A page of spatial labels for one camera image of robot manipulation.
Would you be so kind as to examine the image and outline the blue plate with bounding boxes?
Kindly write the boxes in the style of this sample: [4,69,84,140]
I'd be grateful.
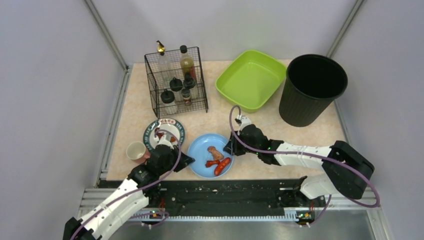
[187,133,233,179]

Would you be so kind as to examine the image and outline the green-rimmed white plate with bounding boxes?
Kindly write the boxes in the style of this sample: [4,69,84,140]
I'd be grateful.
[142,118,186,151]

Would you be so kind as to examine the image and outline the green plastic basin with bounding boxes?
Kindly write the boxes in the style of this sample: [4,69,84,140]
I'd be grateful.
[215,49,287,113]

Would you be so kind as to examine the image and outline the black-lid shaker jar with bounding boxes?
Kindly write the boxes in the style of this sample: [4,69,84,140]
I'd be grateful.
[169,77,184,102]
[160,89,178,115]
[183,72,199,99]

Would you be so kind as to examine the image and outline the small pepper grinder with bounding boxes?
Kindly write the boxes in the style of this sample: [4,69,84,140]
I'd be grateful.
[181,88,192,106]

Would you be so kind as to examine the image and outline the black-lid shaker jar back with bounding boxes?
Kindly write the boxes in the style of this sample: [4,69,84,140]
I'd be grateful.
[169,77,184,102]

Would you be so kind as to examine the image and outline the clear gold-spout oil bottle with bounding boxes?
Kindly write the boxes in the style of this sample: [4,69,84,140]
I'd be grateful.
[156,40,175,87]

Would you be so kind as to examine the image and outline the brown sauce bottle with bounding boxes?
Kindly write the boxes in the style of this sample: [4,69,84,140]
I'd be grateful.
[179,45,197,82]

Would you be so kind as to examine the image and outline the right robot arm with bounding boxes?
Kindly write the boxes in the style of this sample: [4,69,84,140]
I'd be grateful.
[223,124,375,200]

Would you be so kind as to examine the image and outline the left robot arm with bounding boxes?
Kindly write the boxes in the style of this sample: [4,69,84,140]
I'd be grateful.
[63,144,195,240]

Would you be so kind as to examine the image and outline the brown meat piece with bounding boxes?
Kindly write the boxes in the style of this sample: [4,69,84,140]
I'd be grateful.
[207,146,224,161]

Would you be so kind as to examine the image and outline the red sausage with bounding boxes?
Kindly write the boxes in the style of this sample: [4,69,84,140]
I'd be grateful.
[214,157,232,176]

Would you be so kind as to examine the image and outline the red pepper piece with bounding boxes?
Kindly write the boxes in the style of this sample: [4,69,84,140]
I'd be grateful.
[205,160,221,168]

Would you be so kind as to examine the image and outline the food on white plate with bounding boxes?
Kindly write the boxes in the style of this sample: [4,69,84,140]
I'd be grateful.
[154,127,165,140]

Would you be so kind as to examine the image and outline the pink mug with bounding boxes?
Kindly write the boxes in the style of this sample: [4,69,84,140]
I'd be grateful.
[126,141,150,164]

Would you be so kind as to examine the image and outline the black trash bin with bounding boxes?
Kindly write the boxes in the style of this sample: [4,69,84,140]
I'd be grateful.
[278,54,348,127]

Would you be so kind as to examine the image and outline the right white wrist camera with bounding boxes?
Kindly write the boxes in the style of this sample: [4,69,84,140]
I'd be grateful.
[235,114,253,132]

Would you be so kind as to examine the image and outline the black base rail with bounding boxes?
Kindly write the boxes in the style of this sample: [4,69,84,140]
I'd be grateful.
[145,179,327,217]

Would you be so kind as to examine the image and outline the black wire rack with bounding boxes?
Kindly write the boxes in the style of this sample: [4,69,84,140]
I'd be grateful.
[144,46,209,118]

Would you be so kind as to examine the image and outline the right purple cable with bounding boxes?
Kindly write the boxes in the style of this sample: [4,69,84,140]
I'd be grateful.
[229,105,381,228]

